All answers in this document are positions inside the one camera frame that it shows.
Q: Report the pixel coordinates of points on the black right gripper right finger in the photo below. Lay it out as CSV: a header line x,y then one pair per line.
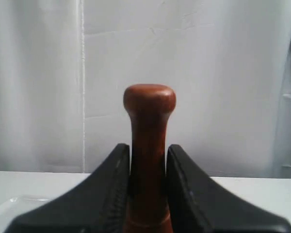
x,y
198,204

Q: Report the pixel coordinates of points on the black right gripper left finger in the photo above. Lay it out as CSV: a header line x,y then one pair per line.
x,y
96,205

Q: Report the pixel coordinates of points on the brown wooden pestle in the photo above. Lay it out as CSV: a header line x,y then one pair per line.
x,y
149,107

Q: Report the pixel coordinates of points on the white rectangular plastic tray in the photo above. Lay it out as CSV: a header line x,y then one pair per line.
x,y
18,205

